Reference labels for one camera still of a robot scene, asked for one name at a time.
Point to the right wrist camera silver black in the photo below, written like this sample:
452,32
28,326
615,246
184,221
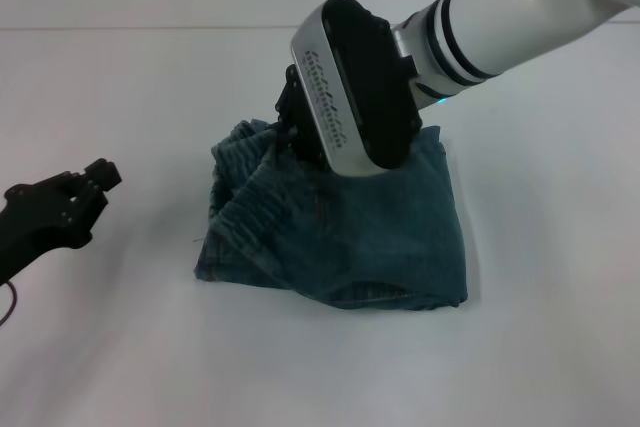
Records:
370,97

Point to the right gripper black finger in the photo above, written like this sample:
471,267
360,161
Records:
287,102

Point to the blue denim shorts with print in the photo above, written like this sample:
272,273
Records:
375,227

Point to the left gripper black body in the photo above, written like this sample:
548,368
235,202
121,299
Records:
30,227

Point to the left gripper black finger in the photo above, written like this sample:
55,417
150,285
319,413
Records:
105,174
87,207

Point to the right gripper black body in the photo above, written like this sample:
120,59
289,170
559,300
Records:
305,144

